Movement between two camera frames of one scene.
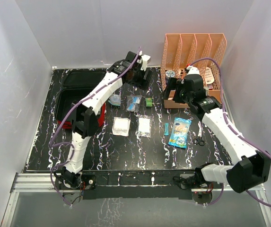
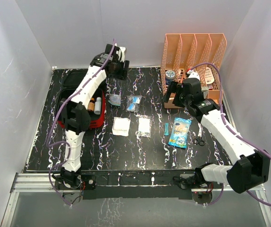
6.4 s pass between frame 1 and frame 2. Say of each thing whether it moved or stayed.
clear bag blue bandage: stayed
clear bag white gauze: stayed
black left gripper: moved
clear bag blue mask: stayed
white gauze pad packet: stayed
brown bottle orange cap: moved
